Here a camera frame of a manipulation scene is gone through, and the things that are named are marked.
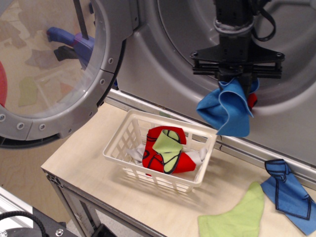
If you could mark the plain blue felt cloth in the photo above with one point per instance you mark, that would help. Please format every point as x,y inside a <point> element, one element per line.
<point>227,109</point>

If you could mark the red round object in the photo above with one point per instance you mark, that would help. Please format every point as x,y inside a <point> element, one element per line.
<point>3,85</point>

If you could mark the white plastic laundry basket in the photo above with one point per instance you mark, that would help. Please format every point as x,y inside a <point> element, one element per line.
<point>133,132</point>

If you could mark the light green felt cloth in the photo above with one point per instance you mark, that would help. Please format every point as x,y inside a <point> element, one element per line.
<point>242,221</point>

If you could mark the round grey machine door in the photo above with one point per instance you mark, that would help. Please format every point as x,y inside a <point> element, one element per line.
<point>48,100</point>

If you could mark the red felt cloth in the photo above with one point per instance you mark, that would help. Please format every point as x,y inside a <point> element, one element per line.
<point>153,161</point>

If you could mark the blue bar clamp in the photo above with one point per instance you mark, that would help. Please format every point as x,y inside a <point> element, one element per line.
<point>79,46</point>

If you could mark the grey toy washing machine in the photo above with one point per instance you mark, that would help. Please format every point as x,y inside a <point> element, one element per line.
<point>156,75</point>

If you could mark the aluminium table frame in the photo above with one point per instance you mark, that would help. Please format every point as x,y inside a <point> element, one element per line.
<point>83,209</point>

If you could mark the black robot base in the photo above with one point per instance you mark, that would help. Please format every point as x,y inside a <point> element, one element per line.
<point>32,226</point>

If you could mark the blue stitched felt shirt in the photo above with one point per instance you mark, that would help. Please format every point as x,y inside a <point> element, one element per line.
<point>289,196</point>

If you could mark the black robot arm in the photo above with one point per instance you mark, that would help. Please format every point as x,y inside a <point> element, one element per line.
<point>237,18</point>

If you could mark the white felt cloth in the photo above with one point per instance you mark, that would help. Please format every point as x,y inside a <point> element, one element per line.
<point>137,155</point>

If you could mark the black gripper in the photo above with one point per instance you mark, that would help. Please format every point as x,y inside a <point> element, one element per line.
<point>238,57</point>

